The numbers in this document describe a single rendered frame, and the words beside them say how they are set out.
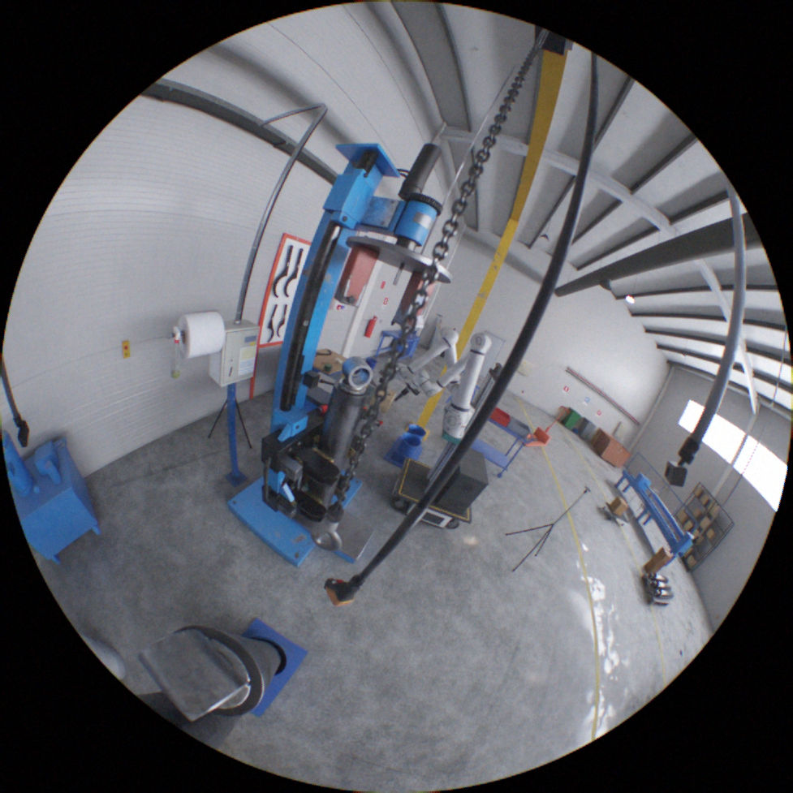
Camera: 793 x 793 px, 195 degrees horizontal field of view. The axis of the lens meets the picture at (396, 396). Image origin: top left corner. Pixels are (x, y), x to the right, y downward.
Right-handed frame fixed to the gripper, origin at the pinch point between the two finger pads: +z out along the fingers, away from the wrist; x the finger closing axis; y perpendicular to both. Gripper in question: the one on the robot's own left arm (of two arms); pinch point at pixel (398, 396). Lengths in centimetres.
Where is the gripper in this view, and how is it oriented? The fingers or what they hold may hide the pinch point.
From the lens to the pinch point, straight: 205.6
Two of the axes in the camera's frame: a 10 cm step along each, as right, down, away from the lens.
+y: -6.6, -7.5, -0.1
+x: -4.0, 3.6, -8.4
